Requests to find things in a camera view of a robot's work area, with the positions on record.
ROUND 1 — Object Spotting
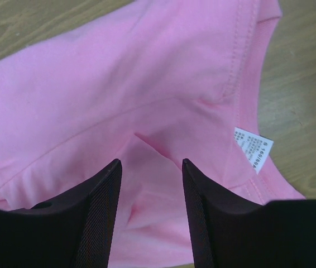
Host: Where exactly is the pink t shirt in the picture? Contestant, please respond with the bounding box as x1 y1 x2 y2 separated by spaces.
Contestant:
0 1 302 267

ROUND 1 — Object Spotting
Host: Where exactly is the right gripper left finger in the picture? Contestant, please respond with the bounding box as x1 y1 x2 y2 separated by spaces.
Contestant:
29 158 123 268

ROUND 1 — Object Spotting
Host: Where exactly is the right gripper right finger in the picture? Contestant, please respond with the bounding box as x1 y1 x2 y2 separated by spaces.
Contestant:
182 158 270 268

